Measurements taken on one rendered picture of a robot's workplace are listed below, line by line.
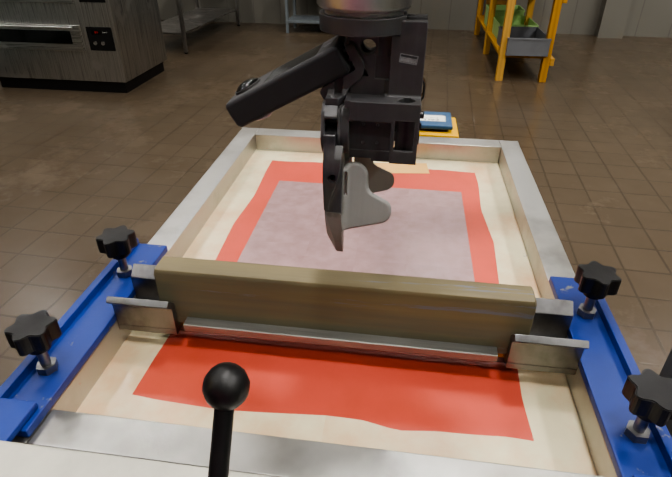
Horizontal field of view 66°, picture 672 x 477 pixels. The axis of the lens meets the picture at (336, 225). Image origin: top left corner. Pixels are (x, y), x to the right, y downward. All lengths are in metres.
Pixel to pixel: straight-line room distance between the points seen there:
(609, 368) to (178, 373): 0.45
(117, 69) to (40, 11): 0.74
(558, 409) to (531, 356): 0.06
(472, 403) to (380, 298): 0.14
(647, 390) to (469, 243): 0.39
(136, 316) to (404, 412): 0.31
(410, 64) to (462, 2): 7.30
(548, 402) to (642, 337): 1.74
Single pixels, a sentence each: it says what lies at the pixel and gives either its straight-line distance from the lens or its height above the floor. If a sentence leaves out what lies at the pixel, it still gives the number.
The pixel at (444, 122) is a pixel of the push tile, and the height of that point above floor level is 0.97.
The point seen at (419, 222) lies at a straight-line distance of 0.86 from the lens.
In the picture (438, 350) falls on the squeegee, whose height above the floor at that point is 0.99.
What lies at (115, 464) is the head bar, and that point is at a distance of 0.45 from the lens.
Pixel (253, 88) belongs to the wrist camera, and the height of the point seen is 1.26.
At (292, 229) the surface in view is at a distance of 0.83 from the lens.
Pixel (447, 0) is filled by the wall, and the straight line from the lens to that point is 7.72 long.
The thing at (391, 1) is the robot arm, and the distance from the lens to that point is 0.41.
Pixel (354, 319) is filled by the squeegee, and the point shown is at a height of 1.02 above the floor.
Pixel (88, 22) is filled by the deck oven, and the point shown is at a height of 0.60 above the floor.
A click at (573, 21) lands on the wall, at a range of 7.94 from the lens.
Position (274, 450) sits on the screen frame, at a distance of 0.49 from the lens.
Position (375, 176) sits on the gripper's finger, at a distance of 0.52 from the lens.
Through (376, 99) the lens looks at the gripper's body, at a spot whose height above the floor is 1.26.
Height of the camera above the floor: 1.39
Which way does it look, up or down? 31 degrees down
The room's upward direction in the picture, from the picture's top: straight up
